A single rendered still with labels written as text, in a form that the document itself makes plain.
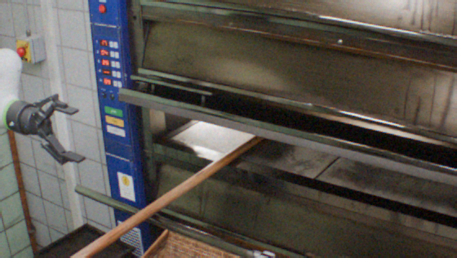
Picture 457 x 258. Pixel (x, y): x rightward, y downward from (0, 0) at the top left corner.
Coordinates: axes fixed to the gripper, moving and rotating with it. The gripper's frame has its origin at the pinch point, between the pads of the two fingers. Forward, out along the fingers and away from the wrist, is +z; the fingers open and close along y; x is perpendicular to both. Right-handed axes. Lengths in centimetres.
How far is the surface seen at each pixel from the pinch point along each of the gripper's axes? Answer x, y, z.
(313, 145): -41, 8, 47
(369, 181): -68, 31, 52
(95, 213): -55, 73, -63
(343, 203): -55, 33, 49
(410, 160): -41, 6, 75
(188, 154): -55, 31, -9
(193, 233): -18.1, 32.0, 21.9
